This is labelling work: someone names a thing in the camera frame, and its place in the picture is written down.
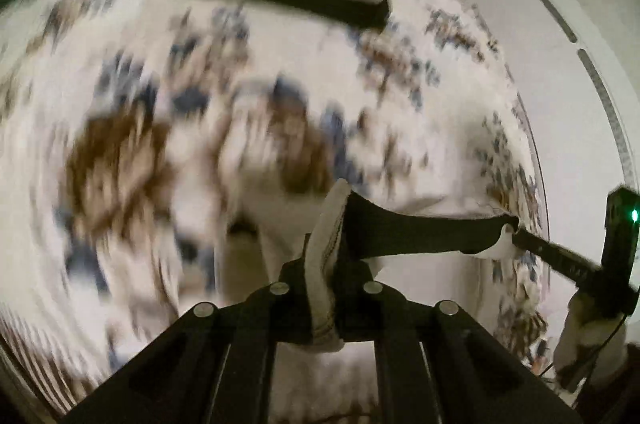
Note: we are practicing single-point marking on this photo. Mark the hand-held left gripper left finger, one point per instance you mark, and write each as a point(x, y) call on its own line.
point(292, 284)

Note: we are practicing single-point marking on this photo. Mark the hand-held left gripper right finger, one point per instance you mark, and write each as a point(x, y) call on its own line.
point(357, 289)

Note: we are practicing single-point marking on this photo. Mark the black and white sock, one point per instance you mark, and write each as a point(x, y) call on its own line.
point(430, 231)

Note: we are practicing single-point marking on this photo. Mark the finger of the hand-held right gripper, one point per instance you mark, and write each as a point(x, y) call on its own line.
point(555, 256)

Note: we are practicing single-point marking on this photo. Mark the white cabinet with grey strip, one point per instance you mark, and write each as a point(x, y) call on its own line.
point(560, 93)

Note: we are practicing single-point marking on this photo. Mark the floral printed bedsheet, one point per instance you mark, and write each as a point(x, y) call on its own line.
point(150, 128)

